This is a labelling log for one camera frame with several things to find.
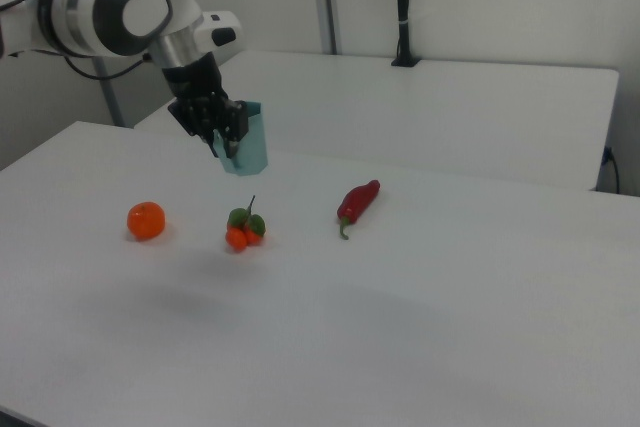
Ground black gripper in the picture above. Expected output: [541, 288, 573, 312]
[162, 54, 250, 159]

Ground white side table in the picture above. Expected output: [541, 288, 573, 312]
[133, 50, 620, 192]

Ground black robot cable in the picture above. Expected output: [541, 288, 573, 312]
[60, 51, 154, 82]

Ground large orange fruit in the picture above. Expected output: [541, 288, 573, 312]
[126, 200, 167, 242]

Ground black cable with plug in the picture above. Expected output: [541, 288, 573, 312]
[602, 145, 622, 194]

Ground small oranges with green leaves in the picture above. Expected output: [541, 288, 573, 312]
[225, 194, 268, 253]

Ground light blue angular mug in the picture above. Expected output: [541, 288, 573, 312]
[214, 101, 270, 177]

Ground red chili pepper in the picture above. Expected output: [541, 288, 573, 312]
[335, 179, 382, 241]

